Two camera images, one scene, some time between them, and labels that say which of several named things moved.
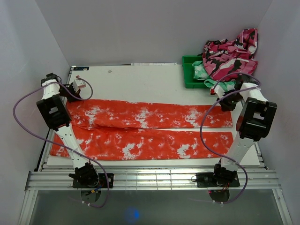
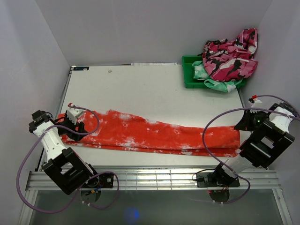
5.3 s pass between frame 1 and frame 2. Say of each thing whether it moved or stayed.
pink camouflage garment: stayed
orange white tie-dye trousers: moved
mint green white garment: stayed
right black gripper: moved
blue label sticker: stayed
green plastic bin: stayed
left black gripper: moved
